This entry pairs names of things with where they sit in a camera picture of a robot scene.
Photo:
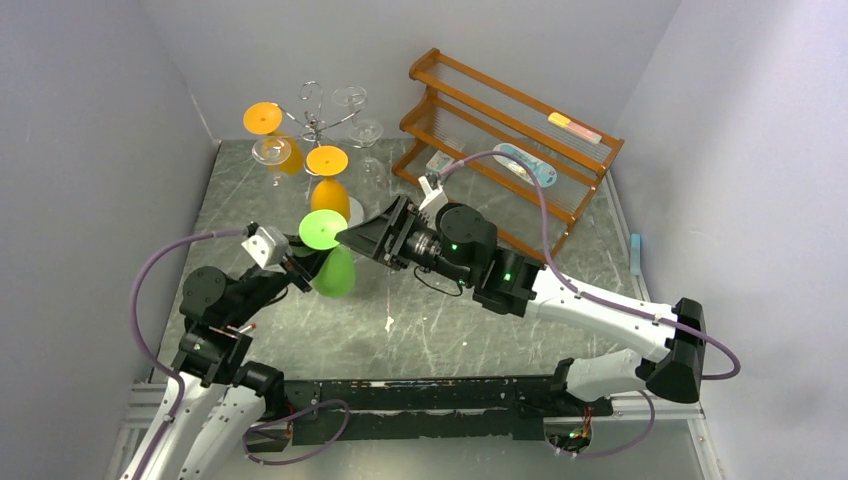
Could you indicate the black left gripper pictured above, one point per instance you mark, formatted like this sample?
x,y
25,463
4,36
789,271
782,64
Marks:
x,y
306,263

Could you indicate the orange wooden shelf rack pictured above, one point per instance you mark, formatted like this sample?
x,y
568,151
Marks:
x,y
464,111

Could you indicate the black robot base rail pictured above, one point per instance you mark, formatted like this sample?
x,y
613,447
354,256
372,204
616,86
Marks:
x,y
359,410

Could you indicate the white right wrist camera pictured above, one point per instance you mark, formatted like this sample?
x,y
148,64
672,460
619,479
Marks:
x,y
434,195

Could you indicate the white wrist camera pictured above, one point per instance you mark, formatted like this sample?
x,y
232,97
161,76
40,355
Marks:
x,y
434,195
268,248

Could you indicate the chrome wine glass rack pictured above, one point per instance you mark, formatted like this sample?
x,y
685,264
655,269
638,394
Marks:
x,y
310,133

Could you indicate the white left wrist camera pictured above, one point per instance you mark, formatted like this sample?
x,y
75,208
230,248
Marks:
x,y
268,248

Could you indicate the light blue sponge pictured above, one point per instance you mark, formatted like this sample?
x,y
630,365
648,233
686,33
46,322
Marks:
x,y
635,255

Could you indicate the small white blue box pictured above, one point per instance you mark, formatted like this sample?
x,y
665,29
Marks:
x,y
439,162

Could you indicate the green plastic goblet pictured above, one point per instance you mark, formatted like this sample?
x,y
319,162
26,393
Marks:
x,y
336,276

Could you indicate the yellow pink eraser bar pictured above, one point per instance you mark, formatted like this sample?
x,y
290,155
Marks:
x,y
575,128

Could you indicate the clear tall wine glass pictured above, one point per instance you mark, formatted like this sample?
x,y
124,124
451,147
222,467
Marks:
x,y
353,98

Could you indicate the blue white blister pack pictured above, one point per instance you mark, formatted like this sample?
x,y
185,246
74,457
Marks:
x,y
525,165

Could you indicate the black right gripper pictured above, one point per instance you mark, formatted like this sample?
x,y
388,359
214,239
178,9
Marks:
x,y
398,234

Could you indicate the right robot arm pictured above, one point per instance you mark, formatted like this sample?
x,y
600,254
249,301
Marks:
x,y
662,348

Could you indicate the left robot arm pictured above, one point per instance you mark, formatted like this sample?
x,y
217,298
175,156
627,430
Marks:
x,y
214,395

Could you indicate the orange plastic goblet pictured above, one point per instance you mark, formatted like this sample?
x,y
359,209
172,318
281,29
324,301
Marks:
x,y
327,162
265,119

